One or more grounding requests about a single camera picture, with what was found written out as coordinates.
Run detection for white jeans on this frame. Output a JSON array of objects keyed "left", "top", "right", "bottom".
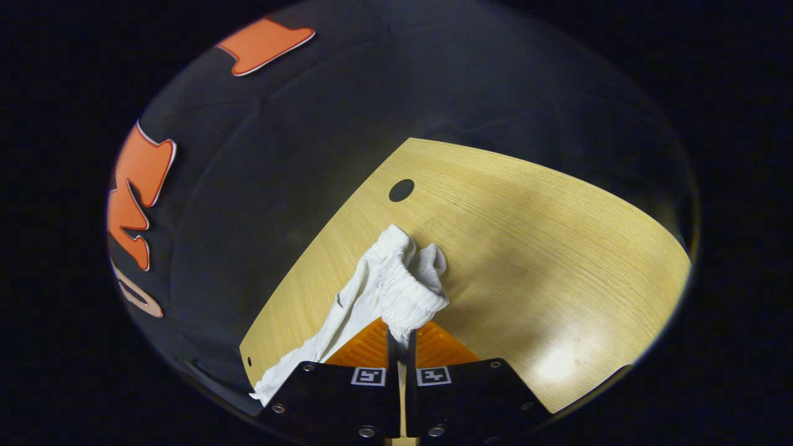
[{"left": 249, "top": 224, "right": 450, "bottom": 408}]

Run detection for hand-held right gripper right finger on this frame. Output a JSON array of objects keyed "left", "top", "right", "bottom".
[{"left": 404, "top": 320, "right": 551, "bottom": 442}]

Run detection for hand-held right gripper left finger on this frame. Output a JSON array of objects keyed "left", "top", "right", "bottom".
[{"left": 257, "top": 317, "right": 402, "bottom": 442}]

